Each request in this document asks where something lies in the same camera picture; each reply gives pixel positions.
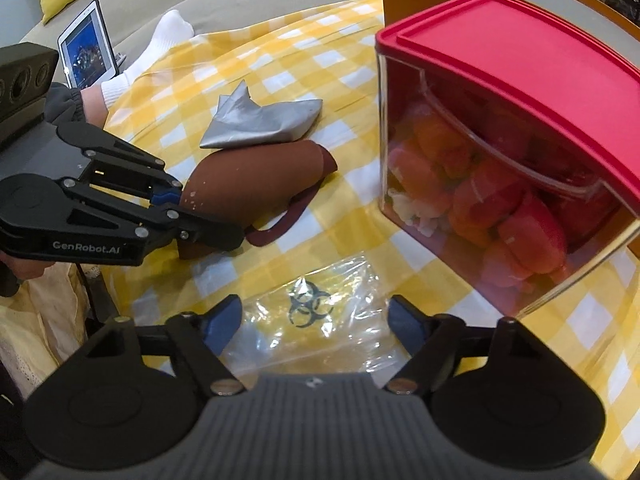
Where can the red lidded clear container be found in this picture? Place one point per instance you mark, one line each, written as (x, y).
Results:
(525, 60)

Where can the cream lace cloth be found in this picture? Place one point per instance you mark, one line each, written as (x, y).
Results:
(35, 320)

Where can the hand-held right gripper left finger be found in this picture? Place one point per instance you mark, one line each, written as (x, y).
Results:
(222, 322)

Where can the clear plastic bag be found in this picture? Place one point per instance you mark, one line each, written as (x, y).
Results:
(325, 330)

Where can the grey cloth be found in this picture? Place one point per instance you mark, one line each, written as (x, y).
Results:
(260, 122)

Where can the person's left hand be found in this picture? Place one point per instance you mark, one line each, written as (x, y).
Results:
(27, 269)

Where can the white sock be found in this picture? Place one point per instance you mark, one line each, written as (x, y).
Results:
(165, 35)

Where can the pile of colourful soft toys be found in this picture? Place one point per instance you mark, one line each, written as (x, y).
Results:
(450, 185)

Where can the brown fabric garment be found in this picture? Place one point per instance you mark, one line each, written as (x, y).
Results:
(250, 180)

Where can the yellow checked tablecloth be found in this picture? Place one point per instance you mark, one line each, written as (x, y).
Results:
(325, 60)

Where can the white tablet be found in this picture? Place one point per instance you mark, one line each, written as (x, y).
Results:
(87, 45)

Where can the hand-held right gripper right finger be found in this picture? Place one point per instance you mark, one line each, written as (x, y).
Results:
(402, 320)

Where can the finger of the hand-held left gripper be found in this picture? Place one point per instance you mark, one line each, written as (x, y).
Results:
(210, 237)
(160, 195)

